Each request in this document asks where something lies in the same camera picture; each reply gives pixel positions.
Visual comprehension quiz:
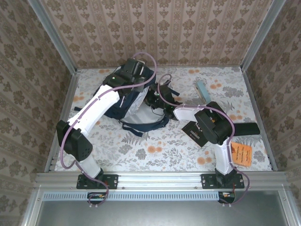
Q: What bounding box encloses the navy blue backpack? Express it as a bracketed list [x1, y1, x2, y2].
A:
[74, 65, 181, 138]

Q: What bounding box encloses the black book with white print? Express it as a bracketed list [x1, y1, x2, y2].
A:
[181, 121, 208, 148]

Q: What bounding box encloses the orange paperback book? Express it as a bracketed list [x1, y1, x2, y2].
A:
[230, 142, 253, 169]

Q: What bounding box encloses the floral table cover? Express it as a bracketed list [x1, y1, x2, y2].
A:
[54, 67, 273, 172]

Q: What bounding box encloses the grey metal sheet panel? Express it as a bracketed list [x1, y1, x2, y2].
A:
[35, 190, 290, 226]

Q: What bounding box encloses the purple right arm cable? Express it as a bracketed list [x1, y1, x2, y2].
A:
[158, 73, 250, 208]

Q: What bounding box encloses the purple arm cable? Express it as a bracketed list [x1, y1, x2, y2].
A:
[60, 51, 158, 209]
[158, 73, 250, 208]

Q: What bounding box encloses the aluminium side rail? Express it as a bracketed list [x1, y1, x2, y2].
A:
[242, 67, 278, 171]
[44, 69, 80, 172]

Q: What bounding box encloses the aluminium corner post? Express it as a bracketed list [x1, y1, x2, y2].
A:
[241, 0, 286, 71]
[27, 0, 78, 73]

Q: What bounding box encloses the aluminium front rail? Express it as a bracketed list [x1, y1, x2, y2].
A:
[34, 171, 291, 189]

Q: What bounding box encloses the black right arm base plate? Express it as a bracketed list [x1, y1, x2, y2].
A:
[201, 173, 245, 190]

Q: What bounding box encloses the grey slotted cable duct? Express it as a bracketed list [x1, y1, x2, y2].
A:
[43, 191, 223, 201]

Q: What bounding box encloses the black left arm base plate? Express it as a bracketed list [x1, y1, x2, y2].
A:
[76, 173, 119, 190]

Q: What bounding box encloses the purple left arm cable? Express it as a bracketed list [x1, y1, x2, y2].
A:
[60, 51, 158, 209]

